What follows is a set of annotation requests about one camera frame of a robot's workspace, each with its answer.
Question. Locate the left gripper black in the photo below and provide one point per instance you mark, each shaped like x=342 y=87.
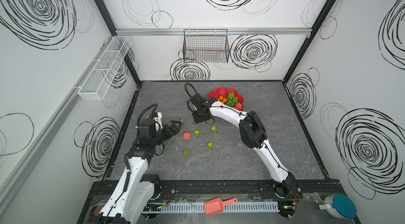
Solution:
x=169 y=129

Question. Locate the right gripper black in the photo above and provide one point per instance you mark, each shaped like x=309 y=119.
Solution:
x=199 y=116

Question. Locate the red flower fruit bowl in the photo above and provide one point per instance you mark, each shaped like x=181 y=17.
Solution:
x=224 y=92

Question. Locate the green grape bunch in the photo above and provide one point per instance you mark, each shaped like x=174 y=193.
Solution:
x=232 y=100

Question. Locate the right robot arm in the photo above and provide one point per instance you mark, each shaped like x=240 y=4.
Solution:
x=253 y=135

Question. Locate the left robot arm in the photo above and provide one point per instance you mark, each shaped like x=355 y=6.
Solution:
x=135 y=187

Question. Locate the green apple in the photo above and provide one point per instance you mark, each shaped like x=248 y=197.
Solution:
x=185 y=152

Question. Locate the metal green-tipped tongs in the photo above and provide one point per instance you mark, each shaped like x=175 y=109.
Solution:
x=165 y=145

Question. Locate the pink plastic scoop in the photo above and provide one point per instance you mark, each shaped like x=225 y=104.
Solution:
x=216 y=206

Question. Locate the brown bottle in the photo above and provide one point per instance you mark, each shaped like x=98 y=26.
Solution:
x=94 y=212

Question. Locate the teal lidded white jug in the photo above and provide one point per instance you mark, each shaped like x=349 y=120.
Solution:
x=339 y=206

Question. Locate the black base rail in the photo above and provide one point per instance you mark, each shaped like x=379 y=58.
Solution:
x=265 y=189

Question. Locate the black wire basket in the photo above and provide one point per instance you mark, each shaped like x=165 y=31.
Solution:
x=206 y=45

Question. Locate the white slotted cable duct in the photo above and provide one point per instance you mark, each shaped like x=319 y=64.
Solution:
x=241 y=207

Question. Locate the white mesh wall shelf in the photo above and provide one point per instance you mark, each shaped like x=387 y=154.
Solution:
x=101 y=77

